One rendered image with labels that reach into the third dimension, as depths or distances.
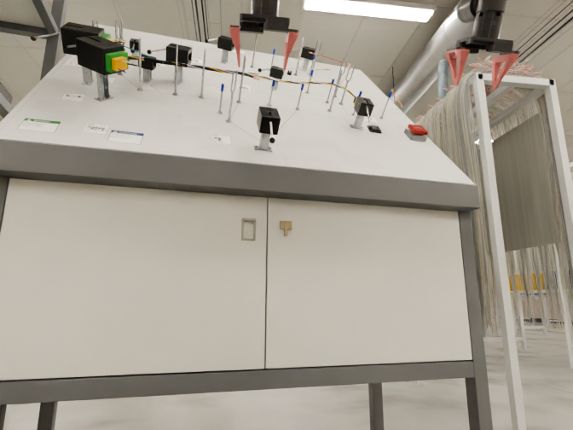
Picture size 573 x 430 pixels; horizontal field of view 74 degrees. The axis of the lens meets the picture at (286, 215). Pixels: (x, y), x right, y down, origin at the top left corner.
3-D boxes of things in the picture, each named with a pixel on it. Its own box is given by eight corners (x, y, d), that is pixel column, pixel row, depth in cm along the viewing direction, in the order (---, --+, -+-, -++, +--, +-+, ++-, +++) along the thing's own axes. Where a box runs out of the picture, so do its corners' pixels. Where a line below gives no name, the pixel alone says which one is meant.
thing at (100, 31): (41, 71, 108) (31, 14, 99) (107, 80, 112) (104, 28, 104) (31, 78, 103) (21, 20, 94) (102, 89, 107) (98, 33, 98)
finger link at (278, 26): (260, 70, 86) (263, 24, 83) (292, 72, 87) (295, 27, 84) (262, 67, 79) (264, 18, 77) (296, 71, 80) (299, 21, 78)
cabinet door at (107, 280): (264, 368, 84) (267, 197, 93) (-27, 381, 70) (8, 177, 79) (263, 367, 86) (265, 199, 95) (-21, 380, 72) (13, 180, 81)
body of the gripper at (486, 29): (454, 49, 89) (460, 14, 87) (494, 53, 91) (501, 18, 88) (470, 45, 83) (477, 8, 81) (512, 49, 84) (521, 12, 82)
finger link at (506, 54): (466, 87, 92) (474, 45, 90) (494, 89, 93) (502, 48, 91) (483, 86, 86) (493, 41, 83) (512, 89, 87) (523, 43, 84)
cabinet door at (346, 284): (474, 360, 98) (460, 211, 107) (266, 369, 84) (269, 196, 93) (467, 358, 100) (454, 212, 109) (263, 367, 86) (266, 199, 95)
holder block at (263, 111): (257, 165, 90) (265, 127, 84) (252, 142, 100) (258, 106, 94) (276, 167, 91) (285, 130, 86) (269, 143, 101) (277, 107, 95)
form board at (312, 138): (-13, 144, 78) (-15, 136, 77) (95, 28, 157) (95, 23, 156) (472, 189, 108) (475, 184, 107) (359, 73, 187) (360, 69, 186)
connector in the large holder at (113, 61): (124, 67, 98) (123, 50, 95) (132, 71, 97) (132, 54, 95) (106, 71, 93) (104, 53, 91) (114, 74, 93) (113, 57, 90)
